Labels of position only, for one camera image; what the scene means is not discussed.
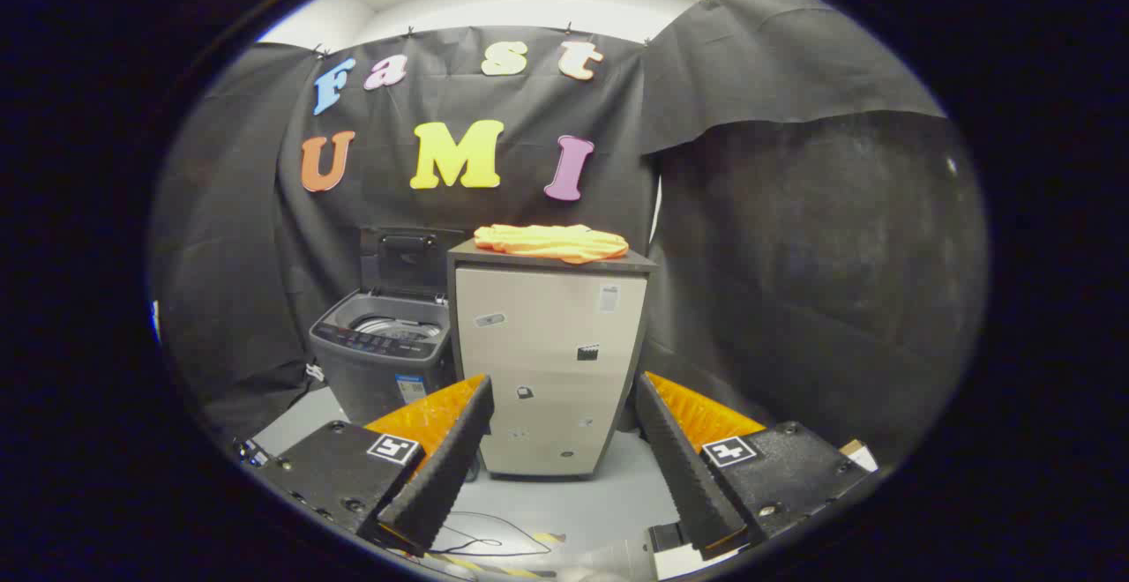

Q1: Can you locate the orange polo shirt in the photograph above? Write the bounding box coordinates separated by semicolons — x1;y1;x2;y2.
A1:
474;223;630;265

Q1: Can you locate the grey washing machine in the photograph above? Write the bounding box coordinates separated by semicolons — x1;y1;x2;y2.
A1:
309;289;456;429

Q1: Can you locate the yellow black striped floor tape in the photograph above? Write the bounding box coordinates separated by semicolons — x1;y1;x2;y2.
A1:
423;532;567;579

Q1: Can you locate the black backdrop cloth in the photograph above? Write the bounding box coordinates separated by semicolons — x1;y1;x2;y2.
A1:
148;0;989;468

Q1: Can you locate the beige cabinet with dark top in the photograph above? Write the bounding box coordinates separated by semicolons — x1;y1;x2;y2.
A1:
446;241;658;480

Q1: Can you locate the thin black floor cable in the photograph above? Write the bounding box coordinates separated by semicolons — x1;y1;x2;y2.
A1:
439;511;553;558

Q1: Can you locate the dark washing machine lid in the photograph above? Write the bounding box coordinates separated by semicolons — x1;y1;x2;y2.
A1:
360;228;468;302

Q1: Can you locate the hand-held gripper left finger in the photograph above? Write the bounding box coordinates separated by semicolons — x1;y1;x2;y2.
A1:
251;374;495;556

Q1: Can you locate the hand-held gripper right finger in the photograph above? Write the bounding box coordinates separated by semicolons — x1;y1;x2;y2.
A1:
633;371;870;563

